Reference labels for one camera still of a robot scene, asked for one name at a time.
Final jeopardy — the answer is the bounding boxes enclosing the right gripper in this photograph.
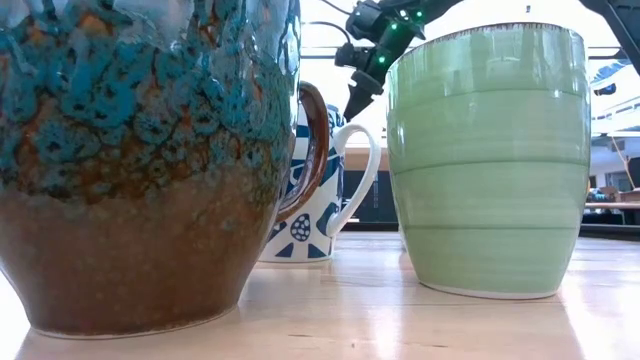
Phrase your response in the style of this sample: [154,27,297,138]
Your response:
[343,12,427,122]

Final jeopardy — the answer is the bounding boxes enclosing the white blue patterned mug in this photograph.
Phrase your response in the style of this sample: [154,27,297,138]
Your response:
[259,102,382,265]

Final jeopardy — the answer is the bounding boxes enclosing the brown blue glazed mug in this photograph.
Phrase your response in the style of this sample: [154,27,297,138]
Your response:
[0,0,331,341]

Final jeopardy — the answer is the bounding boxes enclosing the wooden shelf black legs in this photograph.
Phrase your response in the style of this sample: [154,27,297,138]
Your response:
[343,145,391,172]

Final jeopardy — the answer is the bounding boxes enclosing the black background cabinet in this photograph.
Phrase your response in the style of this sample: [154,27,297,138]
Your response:
[342,169,400,225]

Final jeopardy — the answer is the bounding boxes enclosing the light green mug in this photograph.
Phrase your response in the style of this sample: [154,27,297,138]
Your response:
[385,22,592,301]

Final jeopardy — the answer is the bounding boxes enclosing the wooden background desk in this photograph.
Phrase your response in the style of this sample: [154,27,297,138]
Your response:
[584,187,640,225]

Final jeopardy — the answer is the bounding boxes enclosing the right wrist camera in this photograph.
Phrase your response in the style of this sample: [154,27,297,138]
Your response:
[333,0,387,70]

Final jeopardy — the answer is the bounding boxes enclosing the black aluminium table frame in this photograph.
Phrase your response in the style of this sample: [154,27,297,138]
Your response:
[341,221,640,241]

